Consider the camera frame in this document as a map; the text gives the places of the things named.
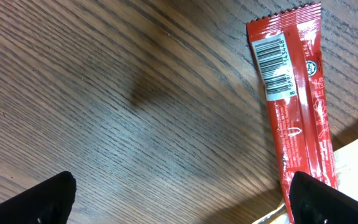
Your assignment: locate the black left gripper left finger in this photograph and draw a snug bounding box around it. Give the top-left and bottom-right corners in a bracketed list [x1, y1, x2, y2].
[0, 171, 76, 224]

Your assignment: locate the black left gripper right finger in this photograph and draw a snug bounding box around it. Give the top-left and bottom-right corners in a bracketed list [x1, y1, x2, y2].
[289, 171, 358, 224]

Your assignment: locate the white snack bag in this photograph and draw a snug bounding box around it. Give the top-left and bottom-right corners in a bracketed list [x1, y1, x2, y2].
[256, 139, 358, 223]

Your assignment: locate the red snack packet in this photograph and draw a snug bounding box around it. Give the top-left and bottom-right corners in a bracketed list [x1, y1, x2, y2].
[246, 3, 338, 223]

